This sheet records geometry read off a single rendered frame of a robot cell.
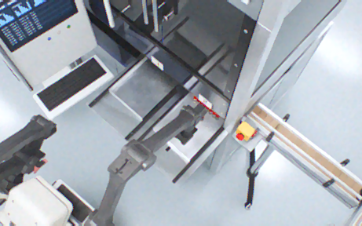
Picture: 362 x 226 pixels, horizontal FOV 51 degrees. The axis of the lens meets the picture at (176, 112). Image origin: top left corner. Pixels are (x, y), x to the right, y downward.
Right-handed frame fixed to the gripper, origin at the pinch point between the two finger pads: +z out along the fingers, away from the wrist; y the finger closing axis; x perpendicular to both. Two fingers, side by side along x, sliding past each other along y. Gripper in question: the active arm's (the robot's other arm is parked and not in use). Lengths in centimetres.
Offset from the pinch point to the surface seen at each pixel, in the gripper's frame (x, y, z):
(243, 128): -17.5, 26.3, -0.5
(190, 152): -3.2, 6.2, 18.3
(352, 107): -63, 158, 81
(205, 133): -2.4, 19.3, 16.0
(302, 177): -64, 84, 94
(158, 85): 36.0, 24.1, 15.4
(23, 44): 91, -18, -7
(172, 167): -1.3, -5.8, 20.6
